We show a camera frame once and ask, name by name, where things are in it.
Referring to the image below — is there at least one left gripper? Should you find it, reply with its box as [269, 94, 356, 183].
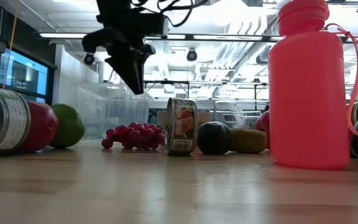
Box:
[81, 14, 155, 95]

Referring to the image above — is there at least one red grape bunch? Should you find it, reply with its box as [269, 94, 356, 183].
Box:
[101, 121, 167, 151]

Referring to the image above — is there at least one tuna can photo label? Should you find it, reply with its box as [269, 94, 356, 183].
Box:
[164, 97, 200, 157]

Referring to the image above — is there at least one green apple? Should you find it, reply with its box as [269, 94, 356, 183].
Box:
[48, 103, 86, 149]

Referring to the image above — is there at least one dark red apple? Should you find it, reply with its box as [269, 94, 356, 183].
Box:
[19, 100, 59, 153]

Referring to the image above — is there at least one silver can white label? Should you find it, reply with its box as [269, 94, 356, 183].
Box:
[0, 84, 32, 157]

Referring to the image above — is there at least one orange squeeze bottle with strap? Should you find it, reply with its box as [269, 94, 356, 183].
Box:
[267, 0, 358, 171]

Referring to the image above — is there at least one tall clear plastic bin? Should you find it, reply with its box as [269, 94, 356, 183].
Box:
[72, 81, 154, 141]

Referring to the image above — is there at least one clear bin with cans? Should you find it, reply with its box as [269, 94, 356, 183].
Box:
[156, 110, 214, 129]

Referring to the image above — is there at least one long ceiling light bar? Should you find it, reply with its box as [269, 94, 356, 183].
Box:
[39, 32, 358, 44]

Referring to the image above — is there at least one dark framed window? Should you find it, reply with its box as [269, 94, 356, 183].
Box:
[0, 30, 58, 105]

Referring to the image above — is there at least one short clear plastic bin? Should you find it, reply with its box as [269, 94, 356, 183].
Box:
[213, 99, 270, 129]

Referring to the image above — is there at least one brown kiwi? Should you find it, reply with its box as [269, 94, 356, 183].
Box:
[229, 128, 268, 154]

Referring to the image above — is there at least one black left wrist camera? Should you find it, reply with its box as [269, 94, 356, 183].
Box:
[141, 12, 170, 37]

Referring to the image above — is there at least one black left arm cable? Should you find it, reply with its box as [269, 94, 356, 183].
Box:
[131, 0, 211, 29]

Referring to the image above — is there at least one orange extension cable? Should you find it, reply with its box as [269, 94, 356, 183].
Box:
[0, 0, 21, 90]

